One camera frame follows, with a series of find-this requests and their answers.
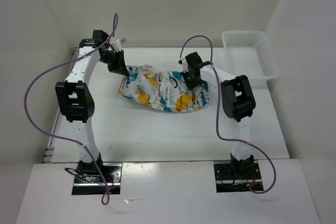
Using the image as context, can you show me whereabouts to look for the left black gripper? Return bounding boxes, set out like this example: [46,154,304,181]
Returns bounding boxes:
[99,49,130,77]

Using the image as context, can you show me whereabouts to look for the patterned white teal yellow shorts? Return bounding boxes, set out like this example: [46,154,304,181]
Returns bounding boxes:
[118,65,209,113]

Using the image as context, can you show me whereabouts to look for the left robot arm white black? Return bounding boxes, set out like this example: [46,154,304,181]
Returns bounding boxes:
[55,30,129,182]

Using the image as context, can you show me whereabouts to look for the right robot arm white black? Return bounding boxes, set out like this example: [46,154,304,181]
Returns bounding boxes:
[179,52,256,179]

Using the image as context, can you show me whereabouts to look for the white plastic basket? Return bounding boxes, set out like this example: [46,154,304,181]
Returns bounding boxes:
[222,30,280,82]

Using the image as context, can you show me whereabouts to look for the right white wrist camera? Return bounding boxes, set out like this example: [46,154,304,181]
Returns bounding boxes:
[178,56,190,72]

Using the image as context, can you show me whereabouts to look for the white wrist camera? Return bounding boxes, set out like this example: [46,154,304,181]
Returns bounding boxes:
[109,38,126,52]
[178,56,190,72]

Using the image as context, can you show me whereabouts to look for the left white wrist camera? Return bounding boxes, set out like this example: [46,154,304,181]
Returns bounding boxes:
[109,38,126,52]

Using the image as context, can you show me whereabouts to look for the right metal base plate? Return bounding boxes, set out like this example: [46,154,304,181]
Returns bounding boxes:
[214,162,264,193]

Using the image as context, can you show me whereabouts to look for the metal base plate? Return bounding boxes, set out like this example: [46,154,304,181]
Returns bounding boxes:
[66,164,122,196]
[214,162,264,193]

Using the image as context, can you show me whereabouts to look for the aluminium rail frame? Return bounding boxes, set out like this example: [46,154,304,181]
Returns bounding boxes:
[43,47,82,164]

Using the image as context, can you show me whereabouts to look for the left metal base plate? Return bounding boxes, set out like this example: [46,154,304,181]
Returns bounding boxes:
[66,164,122,196]

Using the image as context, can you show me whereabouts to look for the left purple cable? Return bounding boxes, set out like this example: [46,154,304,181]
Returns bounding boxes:
[23,13,119,206]

